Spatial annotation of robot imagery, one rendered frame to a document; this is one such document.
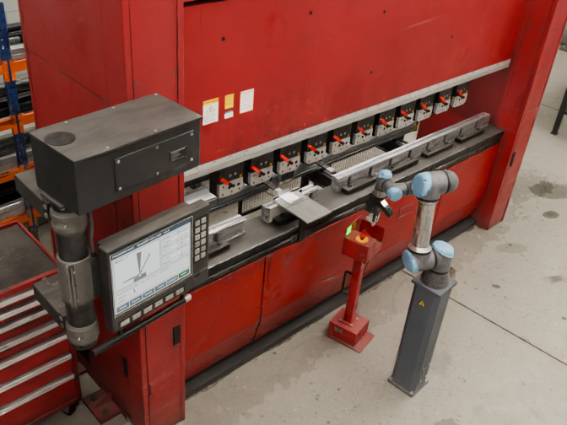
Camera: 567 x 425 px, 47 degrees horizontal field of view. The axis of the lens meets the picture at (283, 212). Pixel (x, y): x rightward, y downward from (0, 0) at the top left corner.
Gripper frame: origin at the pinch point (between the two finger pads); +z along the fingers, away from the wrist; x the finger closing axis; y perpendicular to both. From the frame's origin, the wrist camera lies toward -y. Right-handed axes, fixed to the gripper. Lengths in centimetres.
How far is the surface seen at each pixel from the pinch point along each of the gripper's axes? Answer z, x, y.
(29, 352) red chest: 30, 171, 85
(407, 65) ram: -74, -56, 26
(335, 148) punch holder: -34.2, -1.2, 35.2
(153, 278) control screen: -54, 163, 19
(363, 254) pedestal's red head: 11.1, 15.0, -3.6
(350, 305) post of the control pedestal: 58, 8, -3
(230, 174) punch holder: -41, 72, 54
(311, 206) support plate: -13.9, 30.0, 27.2
